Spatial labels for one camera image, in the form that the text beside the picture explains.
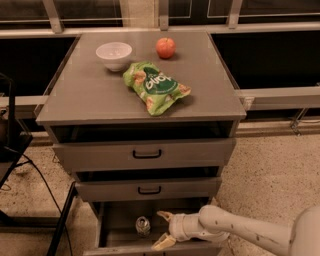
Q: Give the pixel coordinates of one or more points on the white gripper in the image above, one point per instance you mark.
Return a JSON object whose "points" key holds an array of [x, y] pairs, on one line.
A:
{"points": [[177, 225]]}

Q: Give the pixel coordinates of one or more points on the silver green 7up can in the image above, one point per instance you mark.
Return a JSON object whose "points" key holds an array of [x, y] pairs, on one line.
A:
{"points": [[143, 226]]}

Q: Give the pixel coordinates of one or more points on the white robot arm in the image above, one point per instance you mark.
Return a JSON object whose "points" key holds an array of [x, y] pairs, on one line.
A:
{"points": [[214, 224]]}

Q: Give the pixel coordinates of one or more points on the grey middle drawer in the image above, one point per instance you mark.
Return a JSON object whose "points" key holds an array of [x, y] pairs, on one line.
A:
{"points": [[150, 184]]}

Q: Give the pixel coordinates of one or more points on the grey drawer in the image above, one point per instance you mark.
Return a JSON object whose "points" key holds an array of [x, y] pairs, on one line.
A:
{"points": [[150, 184], [144, 146], [117, 235]]}

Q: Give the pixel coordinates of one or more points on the grey bottom drawer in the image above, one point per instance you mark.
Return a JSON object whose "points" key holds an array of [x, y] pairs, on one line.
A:
{"points": [[117, 235]]}

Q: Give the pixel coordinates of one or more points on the grey drawer cabinet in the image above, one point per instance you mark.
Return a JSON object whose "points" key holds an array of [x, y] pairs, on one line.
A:
{"points": [[86, 93]]}

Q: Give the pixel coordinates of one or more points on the grey top drawer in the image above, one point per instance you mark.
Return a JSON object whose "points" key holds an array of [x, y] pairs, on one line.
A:
{"points": [[144, 146]]}

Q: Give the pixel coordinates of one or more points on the green chip bag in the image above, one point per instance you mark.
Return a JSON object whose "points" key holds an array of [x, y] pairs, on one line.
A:
{"points": [[157, 90]]}

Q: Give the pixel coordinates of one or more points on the metal window railing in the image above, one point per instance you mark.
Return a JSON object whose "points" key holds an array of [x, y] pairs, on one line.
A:
{"points": [[265, 43]]}

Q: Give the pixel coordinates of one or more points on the white bowl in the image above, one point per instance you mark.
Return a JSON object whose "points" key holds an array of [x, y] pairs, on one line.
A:
{"points": [[114, 55]]}

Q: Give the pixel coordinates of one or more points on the red apple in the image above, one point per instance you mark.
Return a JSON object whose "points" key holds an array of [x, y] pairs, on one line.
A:
{"points": [[165, 47]]}

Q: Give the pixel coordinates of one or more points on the black stand frame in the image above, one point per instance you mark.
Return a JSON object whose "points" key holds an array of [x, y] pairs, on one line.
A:
{"points": [[9, 143]]}

